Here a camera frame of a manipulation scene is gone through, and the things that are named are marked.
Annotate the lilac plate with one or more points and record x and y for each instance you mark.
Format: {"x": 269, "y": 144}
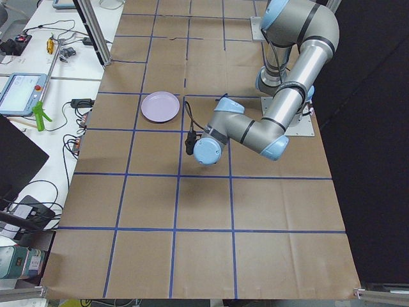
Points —
{"x": 160, "y": 106}

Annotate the aluminium frame post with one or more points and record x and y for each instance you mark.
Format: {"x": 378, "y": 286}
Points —
{"x": 90, "y": 22}

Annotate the black monitor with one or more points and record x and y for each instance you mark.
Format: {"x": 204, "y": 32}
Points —
{"x": 21, "y": 160}

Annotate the green tin box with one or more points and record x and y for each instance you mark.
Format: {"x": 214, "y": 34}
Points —
{"x": 18, "y": 262}

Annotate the teach pendant tablet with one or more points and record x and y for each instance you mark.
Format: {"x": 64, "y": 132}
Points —
{"x": 21, "y": 93}

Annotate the black power adapter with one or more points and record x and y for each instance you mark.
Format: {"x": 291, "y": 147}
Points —
{"x": 82, "y": 103}

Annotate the green-handled reacher stick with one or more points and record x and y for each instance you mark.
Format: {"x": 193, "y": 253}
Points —
{"x": 38, "y": 110}

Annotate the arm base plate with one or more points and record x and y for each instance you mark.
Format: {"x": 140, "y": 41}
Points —
{"x": 301, "y": 125}
{"x": 257, "y": 35}

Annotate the yellow tool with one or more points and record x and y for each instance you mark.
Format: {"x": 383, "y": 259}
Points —
{"x": 50, "y": 46}

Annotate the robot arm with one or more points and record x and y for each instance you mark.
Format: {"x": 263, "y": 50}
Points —
{"x": 302, "y": 37}

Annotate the black device on desk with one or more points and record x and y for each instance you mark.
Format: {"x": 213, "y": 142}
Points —
{"x": 33, "y": 214}

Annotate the small circuit board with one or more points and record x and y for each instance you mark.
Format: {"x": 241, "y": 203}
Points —
{"x": 84, "y": 120}

